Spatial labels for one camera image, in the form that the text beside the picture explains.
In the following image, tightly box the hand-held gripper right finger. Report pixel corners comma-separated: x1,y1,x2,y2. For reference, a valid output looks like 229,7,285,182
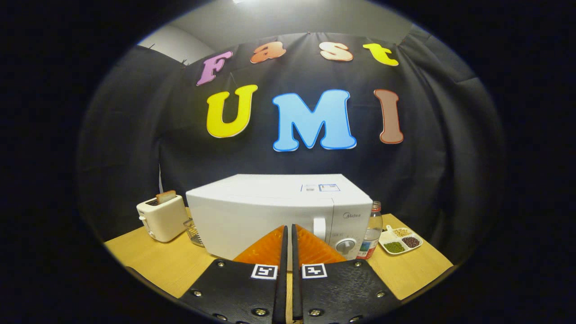
291,224,401,324

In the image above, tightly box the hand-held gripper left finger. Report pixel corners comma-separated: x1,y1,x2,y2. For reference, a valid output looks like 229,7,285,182
179,225,289,324

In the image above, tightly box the white microwave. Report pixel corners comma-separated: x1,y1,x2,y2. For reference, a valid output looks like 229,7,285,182
185,173,374,262

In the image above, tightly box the clear bottle with red cap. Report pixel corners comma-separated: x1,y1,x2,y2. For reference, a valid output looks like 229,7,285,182
356,200,384,261

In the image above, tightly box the white divided dish of beans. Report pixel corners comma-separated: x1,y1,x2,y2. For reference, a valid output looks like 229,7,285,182
378,225,424,256

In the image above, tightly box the white toaster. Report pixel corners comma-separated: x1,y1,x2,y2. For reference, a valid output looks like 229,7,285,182
136,194,190,243

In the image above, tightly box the wire mesh holder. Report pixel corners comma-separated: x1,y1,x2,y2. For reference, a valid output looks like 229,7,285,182
183,218,206,248

